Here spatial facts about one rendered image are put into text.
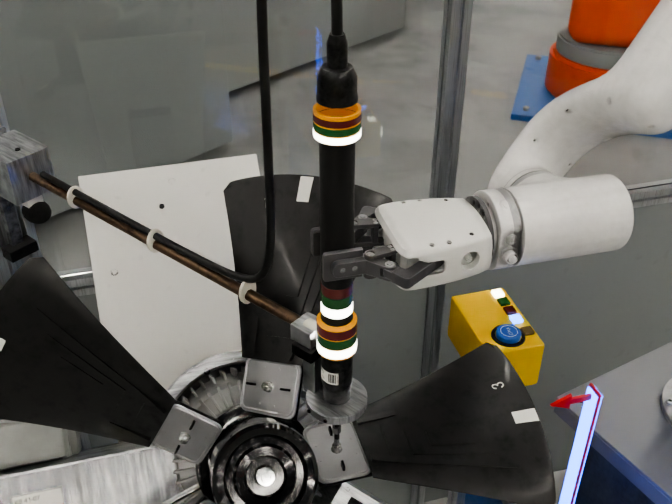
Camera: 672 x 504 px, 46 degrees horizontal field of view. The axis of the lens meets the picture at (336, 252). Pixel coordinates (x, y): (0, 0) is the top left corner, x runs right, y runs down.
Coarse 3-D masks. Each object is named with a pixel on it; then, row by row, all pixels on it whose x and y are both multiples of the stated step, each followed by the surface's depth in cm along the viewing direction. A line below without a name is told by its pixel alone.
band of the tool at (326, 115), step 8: (320, 112) 72; (328, 112) 73; (336, 112) 73; (344, 112) 73; (352, 112) 73; (360, 112) 70; (328, 120) 69; (336, 120) 69; (344, 120) 69; (328, 128) 70; (344, 128) 69; (328, 136) 70
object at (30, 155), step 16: (0, 128) 120; (0, 144) 117; (16, 144) 117; (32, 144) 117; (0, 160) 113; (16, 160) 113; (32, 160) 115; (48, 160) 117; (0, 176) 115; (16, 176) 114; (0, 192) 118; (16, 192) 115; (32, 192) 117
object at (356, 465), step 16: (304, 432) 98; (320, 432) 98; (352, 432) 98; (320, 448) 96; (352, 448) 96; (320, 464) 94; (336, 464) 94; (352, 464) 94; (368, 464) 94; (320, 480) 92; (336, 480) 92
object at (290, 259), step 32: (224, 192) 102; (256, 192) 100; (288, 192) 98; (256, 224) 99; (288, 224) 97; (256, 256) 99; (288, 256) 96; (320, 256) 94; (256, 288) 98; (288, 288) 95; (320, 288) 93; (256, 320) 97; (256, 352) 97; (288, 352) 93
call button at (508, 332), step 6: (504, 324) 131; (510, 324) 131; (498, 330) 130; (504, 330) 130; (510, 330) 130; (516, 330) 130; (498, 336) 129; (504, 336) 128; (510, 336) 128; (516, 336) 128; (504, 342) 128; (510, 342) 128; (516, 342) 128
